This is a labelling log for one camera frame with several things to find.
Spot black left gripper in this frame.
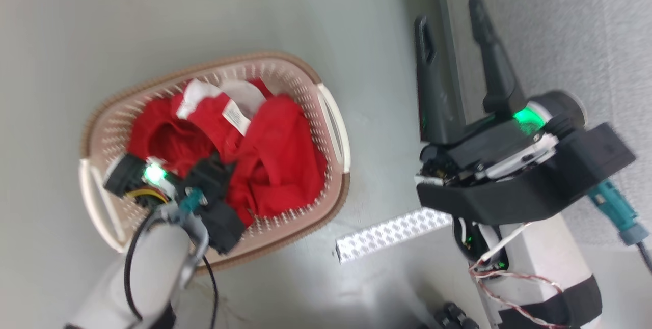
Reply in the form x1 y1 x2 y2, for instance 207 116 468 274
103 153 180 208

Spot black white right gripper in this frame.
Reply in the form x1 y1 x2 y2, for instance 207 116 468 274
414 0 588 186

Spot red garment with white lining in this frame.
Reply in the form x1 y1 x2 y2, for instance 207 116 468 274
126 78 328 228

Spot grey fabric sofa seat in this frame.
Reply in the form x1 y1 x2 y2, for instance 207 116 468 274
433 0 652 249

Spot pink perforated laundry basket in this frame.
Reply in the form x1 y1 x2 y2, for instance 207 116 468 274
78 52 351 275

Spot white perforated strip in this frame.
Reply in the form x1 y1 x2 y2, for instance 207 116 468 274
335 207 454 265

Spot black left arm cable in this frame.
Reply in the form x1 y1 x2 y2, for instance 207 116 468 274
124 208 220 329

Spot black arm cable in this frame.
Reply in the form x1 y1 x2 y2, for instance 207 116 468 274
637 241 652 275
124 208 220 329

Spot red white twisted wires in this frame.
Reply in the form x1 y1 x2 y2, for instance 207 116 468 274
468 221 568 329

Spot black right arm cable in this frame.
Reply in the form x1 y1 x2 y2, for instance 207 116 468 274
637 241 652 275

